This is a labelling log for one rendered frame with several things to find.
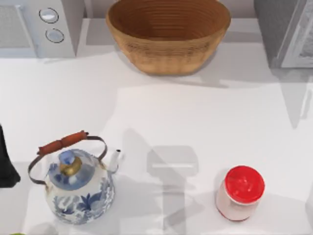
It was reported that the microwave knob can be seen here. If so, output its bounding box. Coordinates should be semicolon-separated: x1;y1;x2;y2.
38;7;60;24
45;28;65;44

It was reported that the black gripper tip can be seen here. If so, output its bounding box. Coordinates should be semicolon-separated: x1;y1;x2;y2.
0;124;21;188

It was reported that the woven wooden basket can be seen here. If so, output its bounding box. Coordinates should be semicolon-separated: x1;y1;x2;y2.
105;0;232;75

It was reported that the blue and white teapot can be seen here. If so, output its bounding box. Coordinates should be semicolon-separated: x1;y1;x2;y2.
27;130;125;225

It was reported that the red-lidded white jar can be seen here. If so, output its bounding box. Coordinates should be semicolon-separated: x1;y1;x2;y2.
215;165;266;222

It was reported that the pale microwave oven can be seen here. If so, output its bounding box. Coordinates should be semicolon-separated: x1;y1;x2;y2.
0;0;87;58

